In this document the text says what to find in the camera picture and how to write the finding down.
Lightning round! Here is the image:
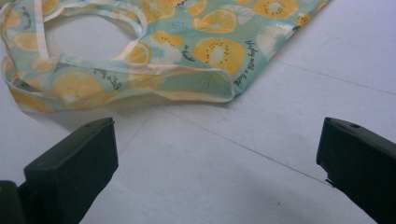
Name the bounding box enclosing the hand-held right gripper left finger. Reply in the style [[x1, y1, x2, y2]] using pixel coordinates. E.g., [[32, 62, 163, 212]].
[[23, 117, 120, 224]]

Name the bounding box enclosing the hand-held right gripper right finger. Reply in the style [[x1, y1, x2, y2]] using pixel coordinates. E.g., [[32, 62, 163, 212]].
[[316, 117, 396, 224]]

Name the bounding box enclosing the fruit print tote bag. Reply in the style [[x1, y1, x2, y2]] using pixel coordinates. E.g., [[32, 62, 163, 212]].
[[0, 0, 331, 114]]

